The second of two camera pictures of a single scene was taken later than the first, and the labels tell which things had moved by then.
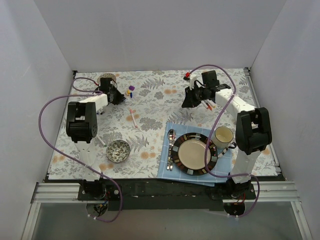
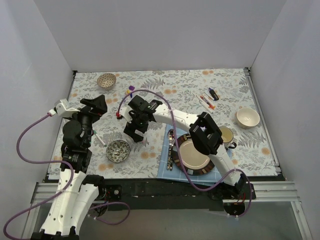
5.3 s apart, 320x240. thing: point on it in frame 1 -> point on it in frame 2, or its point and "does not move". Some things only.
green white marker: [100, 140] does not move
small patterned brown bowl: [107, 75] does not move
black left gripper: [116, 95] -> [90, 109]
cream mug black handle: [222, 137] does not move
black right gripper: [190, 95] -> [135, 130]
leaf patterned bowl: [118, 151] does not move
